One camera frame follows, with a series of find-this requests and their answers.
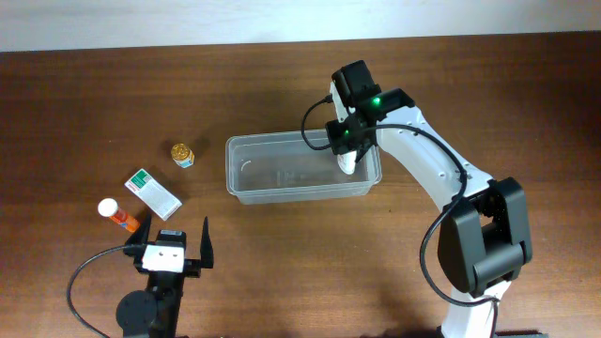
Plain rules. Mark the clear plastic container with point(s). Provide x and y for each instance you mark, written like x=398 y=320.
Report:
x=279 y=167

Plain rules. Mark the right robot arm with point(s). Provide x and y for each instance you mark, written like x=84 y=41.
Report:
x=483 y=226

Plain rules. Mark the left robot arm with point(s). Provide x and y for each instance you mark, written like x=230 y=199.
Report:
x=153 y=312

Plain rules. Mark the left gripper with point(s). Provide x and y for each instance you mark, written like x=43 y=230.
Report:
x=192 y=268

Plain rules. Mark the orange tube white cap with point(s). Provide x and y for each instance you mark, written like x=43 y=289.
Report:
x=109 y=208

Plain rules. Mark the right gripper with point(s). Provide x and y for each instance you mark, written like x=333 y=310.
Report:
x=353 y=144

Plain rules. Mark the small jar gold lid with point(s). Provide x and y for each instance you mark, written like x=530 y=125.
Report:
x=182 y=155

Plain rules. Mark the white green medicine box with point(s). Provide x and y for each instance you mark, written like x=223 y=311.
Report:
x=143 y=185

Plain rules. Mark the white spray bottle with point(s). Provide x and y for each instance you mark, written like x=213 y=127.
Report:
x=347 y=162

